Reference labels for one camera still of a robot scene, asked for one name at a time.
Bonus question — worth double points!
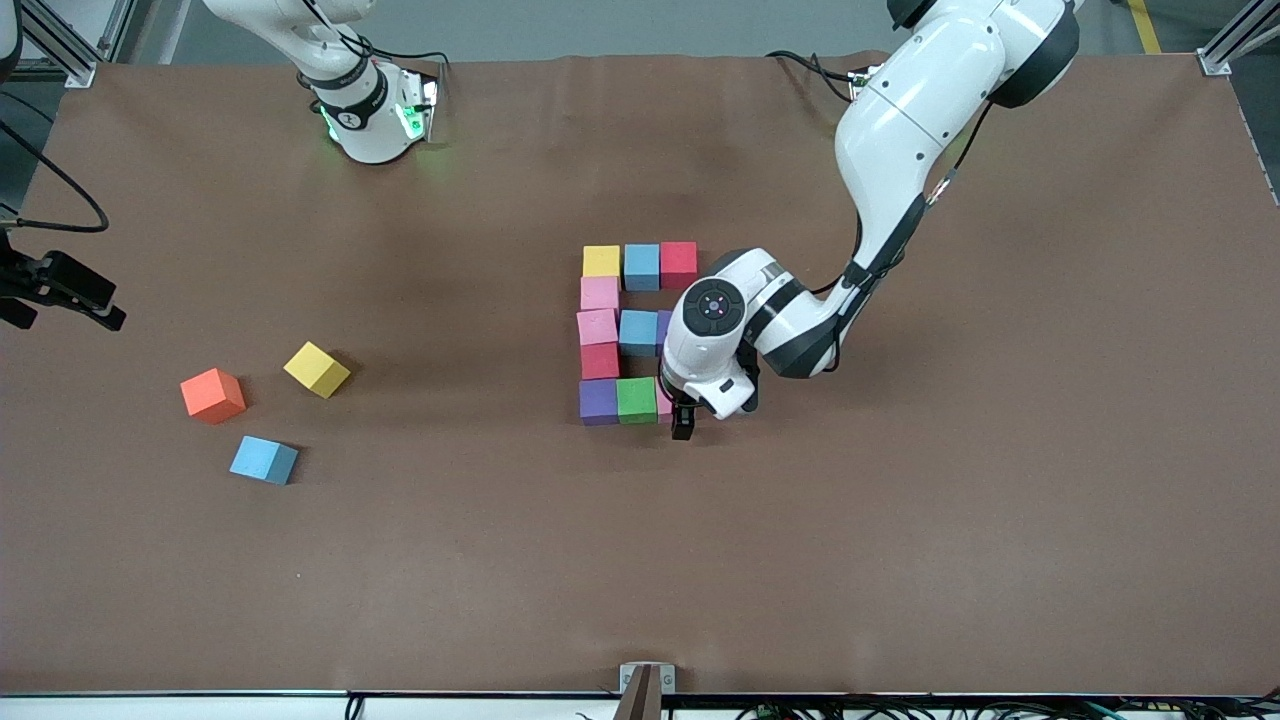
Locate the green foam cube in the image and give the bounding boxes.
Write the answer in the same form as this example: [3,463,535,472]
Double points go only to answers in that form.
[616,377,658,425]

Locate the light blue foam cube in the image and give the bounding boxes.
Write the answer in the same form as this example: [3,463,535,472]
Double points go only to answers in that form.
[618,310,659,358]
[623,243,662,293]
[229,435,299,486]

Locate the red foam cube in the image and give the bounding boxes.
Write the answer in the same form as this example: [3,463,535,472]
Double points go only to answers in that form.
[659,241,699,291]

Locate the orange foam cube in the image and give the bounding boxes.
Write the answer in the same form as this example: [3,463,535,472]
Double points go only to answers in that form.
[180,367,248,425]

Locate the brown table mat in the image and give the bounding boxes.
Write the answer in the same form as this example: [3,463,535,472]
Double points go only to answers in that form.
[0,50,1280,698]

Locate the yellow floor tape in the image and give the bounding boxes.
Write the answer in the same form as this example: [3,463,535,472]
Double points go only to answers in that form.
[1128,0,1167,56]

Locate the aluminium frame profile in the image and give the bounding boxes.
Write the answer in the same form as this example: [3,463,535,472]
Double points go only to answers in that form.
[1198,0,1280,77]
[0,0,138,89]

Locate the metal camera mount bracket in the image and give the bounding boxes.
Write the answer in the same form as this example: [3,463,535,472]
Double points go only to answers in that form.
[615,662,677,720]

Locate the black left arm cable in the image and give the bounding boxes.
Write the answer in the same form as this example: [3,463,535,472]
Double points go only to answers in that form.
[810,95,996,376]

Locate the black left base cable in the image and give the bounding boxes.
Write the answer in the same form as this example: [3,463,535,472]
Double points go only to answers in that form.
[766,48,869,107]

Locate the black base cable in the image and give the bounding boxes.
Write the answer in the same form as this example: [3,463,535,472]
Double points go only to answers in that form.
[766,48,869,107]
[370,45,453,73]

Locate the white table edge rail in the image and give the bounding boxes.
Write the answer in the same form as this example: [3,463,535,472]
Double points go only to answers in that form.
[0,690,1280,720]

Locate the black right base cable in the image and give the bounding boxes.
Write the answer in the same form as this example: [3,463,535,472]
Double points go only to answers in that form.
[370,45,453,73]

